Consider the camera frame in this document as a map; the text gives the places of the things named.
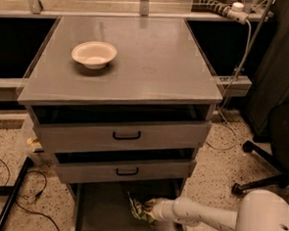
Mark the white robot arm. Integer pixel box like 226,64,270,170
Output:
147,189,289,231

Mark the black drawer handle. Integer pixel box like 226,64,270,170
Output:
116,167,139,176
112,131,141,141

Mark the top grey drawer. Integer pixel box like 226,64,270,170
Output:
33,104,213,154

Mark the white paper bowl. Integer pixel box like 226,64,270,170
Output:
72,41,117,69

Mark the bottom grey drawer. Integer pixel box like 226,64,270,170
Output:
71,179,186,231

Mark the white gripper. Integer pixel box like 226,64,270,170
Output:
144,197,186,223

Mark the white power strip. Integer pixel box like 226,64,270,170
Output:
199,0,249,24

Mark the grey drawer cabinet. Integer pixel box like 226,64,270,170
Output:
9,8,228,231

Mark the grey drawer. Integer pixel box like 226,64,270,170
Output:
33,104,213,154
55,148,196,184
71,179,186,231

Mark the grey power cable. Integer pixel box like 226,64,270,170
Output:
204,17,254,153

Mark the middle grey drawer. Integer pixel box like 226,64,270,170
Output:
55,148,196,184

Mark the black floor cable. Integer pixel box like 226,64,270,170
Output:
0,149,68,231

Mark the black top drawer handle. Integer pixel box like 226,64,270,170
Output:
112,131,141,141

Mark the black metal floor frame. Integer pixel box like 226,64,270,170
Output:
0,158,33,231

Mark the black office chair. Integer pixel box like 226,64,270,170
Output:
231,104,289,195

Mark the black middle drawer handle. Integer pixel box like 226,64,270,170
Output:
116,167,139,176

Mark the green jalapeno chip bag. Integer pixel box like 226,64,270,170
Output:
128,193,156,226

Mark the aluminium rail bracket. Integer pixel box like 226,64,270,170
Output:
214,75,252,98

